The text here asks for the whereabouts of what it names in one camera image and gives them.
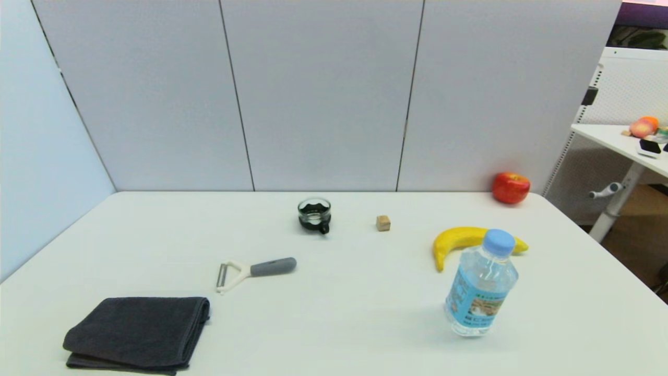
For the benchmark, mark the clear bottle blue cap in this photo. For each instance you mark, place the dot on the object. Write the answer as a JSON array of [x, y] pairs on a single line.
[[480, 292]]

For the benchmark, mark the small wooden cube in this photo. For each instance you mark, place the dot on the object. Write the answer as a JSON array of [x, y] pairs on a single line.
[[383, 223]]

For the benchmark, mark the yellow banana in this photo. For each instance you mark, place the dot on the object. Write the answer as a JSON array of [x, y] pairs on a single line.
[[459, 238]]

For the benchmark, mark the red apple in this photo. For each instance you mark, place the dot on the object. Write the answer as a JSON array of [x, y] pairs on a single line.
[[510, 188]]

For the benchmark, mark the dark grey folded towel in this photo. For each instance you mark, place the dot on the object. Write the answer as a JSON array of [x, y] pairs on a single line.
[[135, 331]]

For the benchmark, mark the black clip on pegboard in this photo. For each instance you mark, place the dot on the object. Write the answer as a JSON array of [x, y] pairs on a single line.
[[589, 96]]

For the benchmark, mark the white side table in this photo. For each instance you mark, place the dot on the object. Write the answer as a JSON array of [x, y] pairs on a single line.
[[610, 134]]

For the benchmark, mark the white pegboard panel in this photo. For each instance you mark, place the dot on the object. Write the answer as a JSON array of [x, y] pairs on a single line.
[[631, 83]]

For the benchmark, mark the pink orange peach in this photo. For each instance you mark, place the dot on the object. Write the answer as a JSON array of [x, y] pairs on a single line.
[[643, 127]]

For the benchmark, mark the black and white device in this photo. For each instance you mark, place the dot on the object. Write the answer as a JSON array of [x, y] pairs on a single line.
[[649, 147]]

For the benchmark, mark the green plant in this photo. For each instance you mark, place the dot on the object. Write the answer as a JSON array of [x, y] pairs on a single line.
[[644, 37]]

